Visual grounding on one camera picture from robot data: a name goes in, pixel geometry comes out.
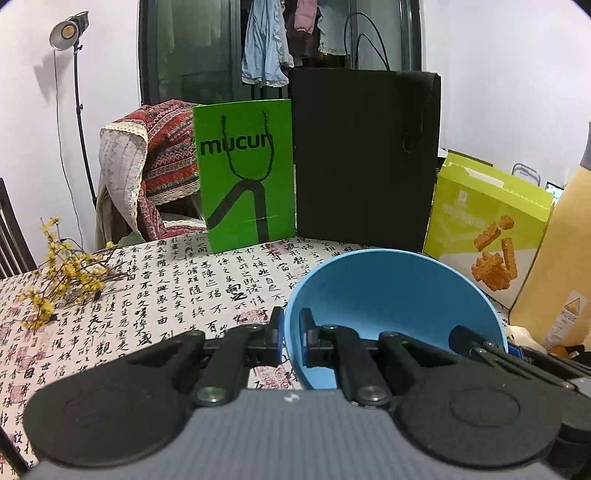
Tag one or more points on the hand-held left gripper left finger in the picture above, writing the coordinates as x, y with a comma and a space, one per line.
276, 332

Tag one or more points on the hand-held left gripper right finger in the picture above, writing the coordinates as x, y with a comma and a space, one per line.
304, 337

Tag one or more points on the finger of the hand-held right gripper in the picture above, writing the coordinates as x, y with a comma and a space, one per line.
554, 364
466, 344

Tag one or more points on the blue bowl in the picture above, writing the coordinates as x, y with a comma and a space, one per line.
392, 295

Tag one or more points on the black and orange pouch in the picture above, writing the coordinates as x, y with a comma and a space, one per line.
563, 350

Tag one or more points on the white cloth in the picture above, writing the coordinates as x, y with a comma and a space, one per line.
521, 334

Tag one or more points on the calligraphy printed tablecloth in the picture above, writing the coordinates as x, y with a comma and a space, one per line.
184, 286

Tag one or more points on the yellow bottle with grey cap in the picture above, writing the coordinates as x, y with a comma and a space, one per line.
563, 249

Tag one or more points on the green paper bag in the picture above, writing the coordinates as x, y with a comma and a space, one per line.
281, 207

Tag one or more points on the yellow-green snack box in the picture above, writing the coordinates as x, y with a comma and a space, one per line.
461, 207

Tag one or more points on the black paper bag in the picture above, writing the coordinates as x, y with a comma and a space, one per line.
360, 161

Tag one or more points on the red patterned blanket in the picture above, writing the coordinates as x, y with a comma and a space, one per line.
171, 152

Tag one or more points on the yellow flower branch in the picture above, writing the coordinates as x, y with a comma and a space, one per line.
69, 272

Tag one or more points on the grey quilted cloth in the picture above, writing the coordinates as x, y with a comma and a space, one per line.
117, 161

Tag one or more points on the dark wooden chair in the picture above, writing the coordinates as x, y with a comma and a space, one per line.
11, 240

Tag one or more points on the hanging blue shirt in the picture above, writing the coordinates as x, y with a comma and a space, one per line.
263, 46

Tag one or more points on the dark sliding glass door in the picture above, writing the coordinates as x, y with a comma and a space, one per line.
194, 46

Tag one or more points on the hanging white garment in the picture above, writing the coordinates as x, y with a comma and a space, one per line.
332, 32

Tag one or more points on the hanging pink garment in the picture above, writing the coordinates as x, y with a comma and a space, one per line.
304, 14

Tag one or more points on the studio light on stand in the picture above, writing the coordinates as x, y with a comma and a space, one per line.
62, 34

